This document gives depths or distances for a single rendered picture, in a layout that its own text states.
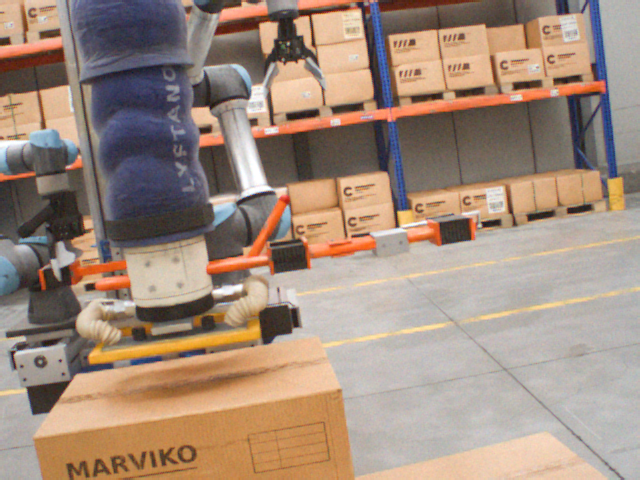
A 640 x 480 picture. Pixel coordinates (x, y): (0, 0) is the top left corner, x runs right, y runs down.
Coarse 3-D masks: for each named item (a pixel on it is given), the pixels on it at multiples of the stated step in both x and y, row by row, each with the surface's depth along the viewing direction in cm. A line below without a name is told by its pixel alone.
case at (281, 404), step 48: (96, 384) 162; (144, 384) 158; (192, 384) 153; (240, 384) 149; (288, 384) 145; (336, 384) 141; (48, 432) 135; (96, 432) 135; (144, 432) 136; (192, 432) 137; (240, 432) 137; (288, 432) 138; (336, 432) 139
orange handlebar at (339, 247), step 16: (336, 240) 155; (352, 240) 152; (368, 240) 152; (416, 240) 153; (320, 256) 152; (336, 256) 152; (80, 272) 175; (96, 272) 176; (208, 272) 150; (224, 272) 151; (112, 288) 149
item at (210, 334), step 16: (208, 320) 143; (256, 320) 148; (144, 336) 143; (160, 336) 144; (176, 336) 142; (192, 336) 141; (208, 336) 141; (224, 336) 140; (240, 336) 140; (256, 336) 141; (96, 352) 140; (112, 352) 139; (128, 352) 139; (144, 352) 139; (160, 352) 140
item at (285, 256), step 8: (288, 240) 158; (296, 240) 158; (304, 240) 151; (272, 248) 156; (280, 248) 149; (288, 248) 149; (296, 248) 149; (304, 248) 149; (272, 256) 149; (280, 256) 149; (288, 256) 150; (296, 256) 150; (304, 256) 150; (272, 264) 150; (280, 264) 149; (288, 264) 149; (296, 264) 149; (304, 264) 150; (272, 272) 150; (280, 272) 149
